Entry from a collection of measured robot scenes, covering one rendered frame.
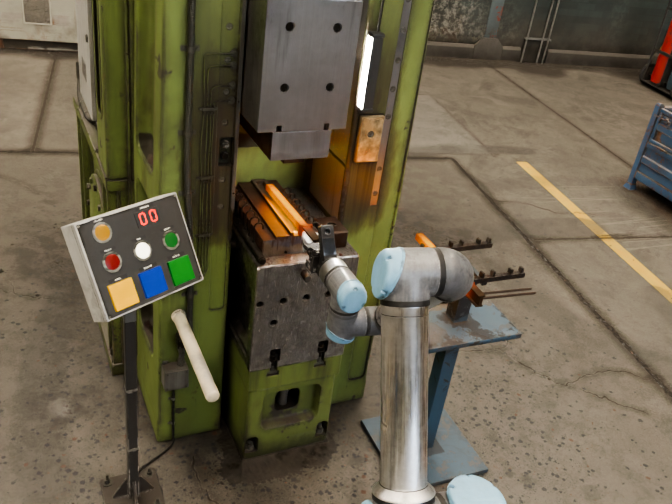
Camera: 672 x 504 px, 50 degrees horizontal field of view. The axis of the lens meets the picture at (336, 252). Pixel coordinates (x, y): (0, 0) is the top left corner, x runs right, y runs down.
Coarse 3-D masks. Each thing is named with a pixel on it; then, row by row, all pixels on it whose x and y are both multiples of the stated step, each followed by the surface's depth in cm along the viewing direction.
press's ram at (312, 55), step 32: (256, 0) 205; (288, 0) 200; (320, 0) 204; (352, 0) 208; (256, 32) 208; (288, 32) 205; (320, 32) 209; (352, 32) 213; (256, 64) 211; (288, 64) 210; (320, 64) 214; (352, 64) 218; (256, 96) 214; (288, 96) 215; (320, 96) 219; (256, 128) 217; (288, 128) 220; (320, 128) 225
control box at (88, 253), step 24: (96, 216) 196; (120, 216) 199; (168, 216) 210; (72, 240) 192; (96, 240) 193; (120, 240) 199; (144, 240) 204; (96, 264) 193; (120, 264) 198; (144, 264) 203; (192, 264) 215; (96, 288) 193; (168, 288) 208; (96, 312) 197; (120, 312) 197
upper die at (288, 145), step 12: (240, 120) 246; (252, 132) 236; (264, 132) 226; (276, 132) 220; (288, 132) 221; (300, 132) 223; (312, 132) 225; (324, 132) 227; (264, 144) 227; (276, 144) 222; (288, 144) 223; (300, 144) 225; (312, 144) 227; (324, 144) 229; (276, 156) 224; (288, 156) 226; (300, 156) 227; (312, 156) 229; (324, 156) 231
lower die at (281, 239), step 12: (252, 180) 273; (264, 180) 274; (276, 180) 277; (240, 192) 267; (252, 192) 266; (240, 204) 259; (252, 204) 258; (264, 204) 259; (240, 216) 258; (264, 216) 251; (276, 216) 252; (252, 228) 247; (264, 228) 246; (276, 228) 245; (288, 228) 244; (312, 228) 248; (264, 240) 239; (276, 240) 240; (288, 240) 243; (300, 240) 245; (264, 252) 241; (276, 252) 243; (288, 252) 245; (300, 252) 247
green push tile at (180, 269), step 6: (180, 258) 211; (186, 258) 213; (168, 264) 208; (174, 264) 210; (180, 264) 211; (186, 264) 213; (174, 270) 210; (180, 270) 211; (186, 270) 212; (192, 270) 214; (174, 276) 209; (180, 276) 211; (186, 276) 212; (192, 276) 214; (174, 282) 209; (180, 282) 211
